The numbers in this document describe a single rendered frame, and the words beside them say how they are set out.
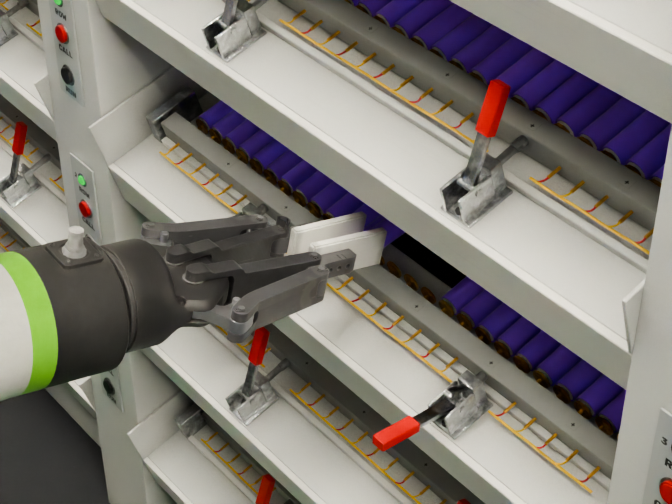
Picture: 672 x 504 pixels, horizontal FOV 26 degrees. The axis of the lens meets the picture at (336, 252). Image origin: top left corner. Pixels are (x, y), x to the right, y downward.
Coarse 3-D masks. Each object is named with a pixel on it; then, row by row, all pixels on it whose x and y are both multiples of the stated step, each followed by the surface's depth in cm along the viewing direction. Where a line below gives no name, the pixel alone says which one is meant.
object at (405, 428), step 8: (448, 400) 106; (456, 400) 105; (432, 408) 105; (440, 408) 105; (448, 408) 105; (408, 416) 104; (416, 416) 104; (424, 416) 104; (432, 416) 104; (440, 416) 105; (392, 424) 103; (400, 424) 103; (408, 424) 103; (416, 424) 103; (424, 424) 104; (384, 432) 102; (392, 432) 102; (400, 432) 102; (408, 432) 103; (416, 432) 103; (376, 440) 102; (384, 440) 102; (392, 440) 102; (400, 440) 103; (384, 448) 102
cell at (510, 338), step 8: (520, 320) 109; (528, 320) 109; (512, 328) 109; (520, 328) 109; (528, 328) 109; (536, 328) 109; (504, 336) 108; (512, 336) 108; (520, 336) 108; (528, 336) 109; (504, 344) 108; (512, 344) 108; (520, 344) 108; (512, 352) 108
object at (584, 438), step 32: (192, 128) 131; (224, 160) 127; (224, 192) 126; (256, 192) 124; (384, 288) 113; (416, 320) 111; (448, 320) 110; (416, 352) 111; (448, 352) 110; (480, 352) 107; (512, 384) 105; (544, 416) 103; (576, 416) 102; (576, 448) 102; (608, 448) 100; (576, 480) 100
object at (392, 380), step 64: (128, 128) 133; (128, 192) 134; (192, 192) 129; (384, 256) 119; (320, 320) 116; (384, 320) 115; (384, 384) 111; (448, 384) 109; (448, 448) 106; (512, 448) 104
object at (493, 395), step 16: (192, 160) 130; (208, 176) 129; (272, 224) 123; (352, 288) 117; (416, 336) 112; (432, 352) 111; (464, 368) 109; (496, 400) 107; (512, 416) 106; (528, 416) 105; (544, 432) 104; (560, 448) 103; (576, 464) 102; (608, 480) 100
